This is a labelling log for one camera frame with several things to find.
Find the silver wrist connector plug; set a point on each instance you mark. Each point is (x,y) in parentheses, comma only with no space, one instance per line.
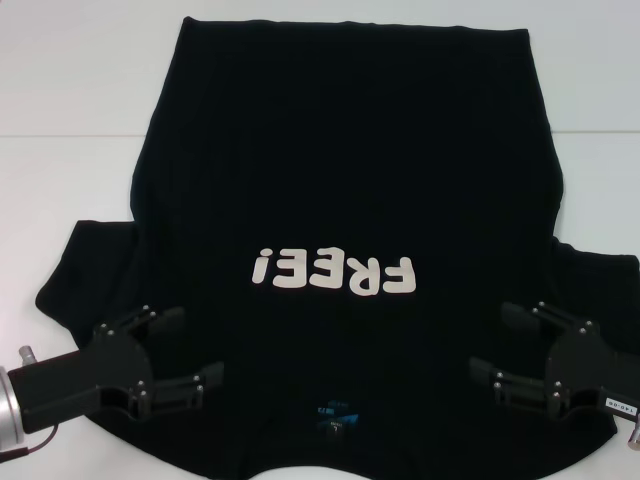
(26,355)
(634,432)

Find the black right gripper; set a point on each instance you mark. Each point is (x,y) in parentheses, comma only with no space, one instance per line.
(575,370)

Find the black shirt with FREE print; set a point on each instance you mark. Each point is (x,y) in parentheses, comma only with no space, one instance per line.
(325,150)

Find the silver right wrist connector plug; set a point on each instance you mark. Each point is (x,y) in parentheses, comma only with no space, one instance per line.
(634,432)

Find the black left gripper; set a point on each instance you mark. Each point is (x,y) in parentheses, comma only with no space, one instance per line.
(117,370)

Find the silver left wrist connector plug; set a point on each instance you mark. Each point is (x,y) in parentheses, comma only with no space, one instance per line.
(26,355)

